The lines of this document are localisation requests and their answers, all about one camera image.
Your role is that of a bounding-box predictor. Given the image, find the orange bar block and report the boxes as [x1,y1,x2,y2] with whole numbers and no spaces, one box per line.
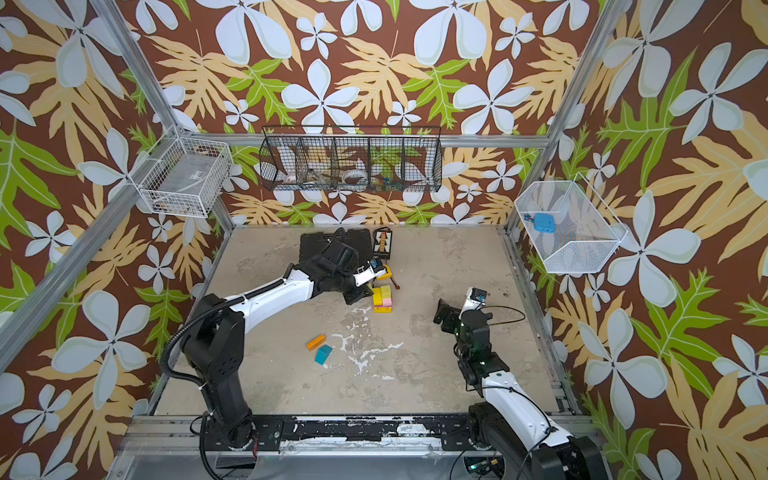
[306,334,326,351]

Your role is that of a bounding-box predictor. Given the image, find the teal block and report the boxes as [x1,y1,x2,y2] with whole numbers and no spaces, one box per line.
[315,345,333,365]

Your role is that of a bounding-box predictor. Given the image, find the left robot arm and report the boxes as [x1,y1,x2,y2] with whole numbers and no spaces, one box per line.
[158,228,387,450]

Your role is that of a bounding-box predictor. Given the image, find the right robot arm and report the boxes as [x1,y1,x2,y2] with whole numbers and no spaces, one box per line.
[433,297,609,479]

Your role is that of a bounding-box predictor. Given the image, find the black tool case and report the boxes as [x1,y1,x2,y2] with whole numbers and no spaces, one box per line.
[299,228,373,274]

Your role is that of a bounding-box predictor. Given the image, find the yellow tape measure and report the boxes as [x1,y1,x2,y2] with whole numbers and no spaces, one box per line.
[377,265,393,280]

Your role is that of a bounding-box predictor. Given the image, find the small black bit holder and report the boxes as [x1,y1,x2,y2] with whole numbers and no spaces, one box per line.
[373,227,393,260]

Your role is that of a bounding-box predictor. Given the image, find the blue object in basket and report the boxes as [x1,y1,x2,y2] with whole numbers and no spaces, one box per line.
[523,212,557,234]

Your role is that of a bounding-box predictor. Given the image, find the white mesh basket right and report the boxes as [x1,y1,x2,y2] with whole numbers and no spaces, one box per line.
[515,175,629,275]

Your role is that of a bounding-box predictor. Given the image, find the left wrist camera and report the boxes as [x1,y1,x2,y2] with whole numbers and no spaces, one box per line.
[353,258,387,287]

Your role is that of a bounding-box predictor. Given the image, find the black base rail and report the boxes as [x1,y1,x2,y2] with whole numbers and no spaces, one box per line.
[200,407,513,453]

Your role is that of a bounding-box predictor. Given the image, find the black wire basket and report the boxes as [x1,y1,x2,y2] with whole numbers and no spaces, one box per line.
[256,125,444,192]

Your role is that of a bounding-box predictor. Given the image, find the white wire basket left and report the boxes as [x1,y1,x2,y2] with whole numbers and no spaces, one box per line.
[132,132,233,218]

